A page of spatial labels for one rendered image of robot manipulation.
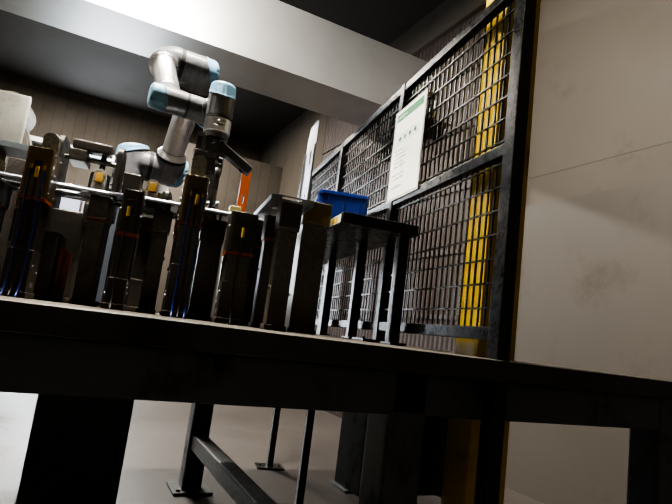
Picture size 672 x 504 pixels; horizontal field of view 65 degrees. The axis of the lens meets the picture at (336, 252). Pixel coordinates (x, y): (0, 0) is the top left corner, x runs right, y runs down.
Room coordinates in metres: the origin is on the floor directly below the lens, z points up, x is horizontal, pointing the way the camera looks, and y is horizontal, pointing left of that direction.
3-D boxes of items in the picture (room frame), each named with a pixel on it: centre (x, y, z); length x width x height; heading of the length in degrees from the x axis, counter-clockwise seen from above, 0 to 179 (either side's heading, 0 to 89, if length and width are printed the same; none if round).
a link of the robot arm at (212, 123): (1.45, 0.38, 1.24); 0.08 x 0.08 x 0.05
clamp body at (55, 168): (1.21, 0.71, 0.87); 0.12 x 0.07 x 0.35; 17
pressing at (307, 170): (1.58, 0.12, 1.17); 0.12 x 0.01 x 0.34; 17
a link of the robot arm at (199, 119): (1.54, 0.45, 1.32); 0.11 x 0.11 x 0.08; 29
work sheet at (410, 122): (1.58, -0.18, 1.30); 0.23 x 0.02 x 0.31; 17
